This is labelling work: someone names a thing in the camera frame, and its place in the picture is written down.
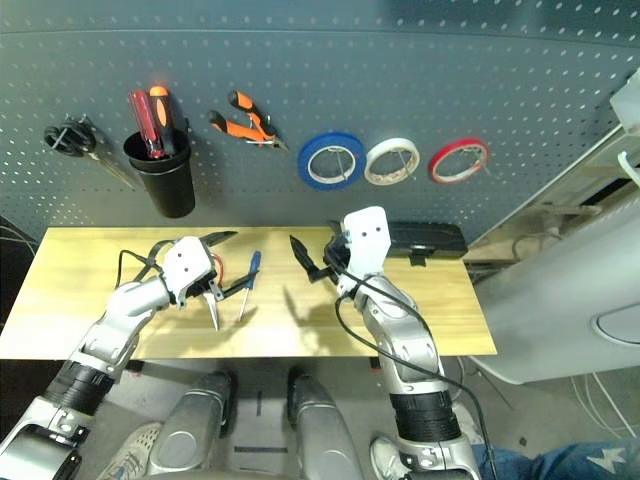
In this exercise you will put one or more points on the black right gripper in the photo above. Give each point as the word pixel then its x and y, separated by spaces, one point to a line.
pixel 337 255

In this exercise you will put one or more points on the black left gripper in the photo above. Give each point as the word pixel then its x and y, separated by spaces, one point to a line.
pixel 200 289

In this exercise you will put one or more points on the blue tape roll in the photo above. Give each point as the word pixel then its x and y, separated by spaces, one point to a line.
pixel 306 172

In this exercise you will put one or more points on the orange black pliers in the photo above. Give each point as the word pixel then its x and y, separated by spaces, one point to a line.
pixel 240 131

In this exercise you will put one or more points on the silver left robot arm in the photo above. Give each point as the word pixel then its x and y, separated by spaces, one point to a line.
pixel 125 305

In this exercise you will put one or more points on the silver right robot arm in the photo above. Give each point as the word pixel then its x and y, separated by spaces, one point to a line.
pixel 400 330

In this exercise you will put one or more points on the dark grey metal pegboard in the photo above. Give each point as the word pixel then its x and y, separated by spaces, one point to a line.
pixel 350 75

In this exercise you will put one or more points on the metal peg hook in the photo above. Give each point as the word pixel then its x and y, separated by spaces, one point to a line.
pixel 340 167
pixel 407 162
pixel 482 165

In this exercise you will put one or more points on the black cup holder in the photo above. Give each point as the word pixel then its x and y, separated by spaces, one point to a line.
pixel 170 195

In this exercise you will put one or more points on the black tool case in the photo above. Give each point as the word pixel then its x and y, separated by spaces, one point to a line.
pixel 430 242

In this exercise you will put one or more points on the white tape roll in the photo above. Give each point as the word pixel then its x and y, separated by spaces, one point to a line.
pixel 390 141

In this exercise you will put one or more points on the red tape roll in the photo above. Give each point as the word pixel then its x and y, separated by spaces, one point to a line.
pixel 450 146

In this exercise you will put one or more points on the orange black screwdriver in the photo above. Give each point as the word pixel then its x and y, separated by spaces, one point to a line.
pixel 162 112

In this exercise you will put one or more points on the silver left robot leg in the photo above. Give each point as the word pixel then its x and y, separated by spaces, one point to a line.
pixel 185 430

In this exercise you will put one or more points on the silver robot leg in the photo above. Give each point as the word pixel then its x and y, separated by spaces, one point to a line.
pixel 185 430
pixel 320 425

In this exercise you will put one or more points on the silver right robot leg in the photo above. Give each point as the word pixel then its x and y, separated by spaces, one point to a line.
pixel 320 425

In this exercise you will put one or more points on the white mesh sneaker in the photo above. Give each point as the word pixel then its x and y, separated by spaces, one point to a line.
pixel 135 450

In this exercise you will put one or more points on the plain white sneaker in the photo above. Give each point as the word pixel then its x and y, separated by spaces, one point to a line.
pixel 390 460

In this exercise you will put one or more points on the wooden shelf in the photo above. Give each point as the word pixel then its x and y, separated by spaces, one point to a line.
pixel 550 207

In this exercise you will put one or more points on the large grey machine housing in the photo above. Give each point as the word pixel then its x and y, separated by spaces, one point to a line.
pixel 550 310

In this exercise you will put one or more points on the white laced sneaker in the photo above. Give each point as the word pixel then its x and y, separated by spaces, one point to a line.
pixel 472 430

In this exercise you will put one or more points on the blue jeans leg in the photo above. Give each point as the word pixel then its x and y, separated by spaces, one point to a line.
pixel 560 462

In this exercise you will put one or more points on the white plastic bin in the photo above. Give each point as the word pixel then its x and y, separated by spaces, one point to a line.
pixel 627 105

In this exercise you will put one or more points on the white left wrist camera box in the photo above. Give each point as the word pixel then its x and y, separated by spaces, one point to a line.
pixel 187 267

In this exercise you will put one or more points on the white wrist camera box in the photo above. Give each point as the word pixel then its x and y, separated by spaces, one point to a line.
pixel 367 240
pixel 187 267

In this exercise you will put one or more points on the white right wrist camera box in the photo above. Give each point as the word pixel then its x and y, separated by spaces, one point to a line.
pixel 367 240

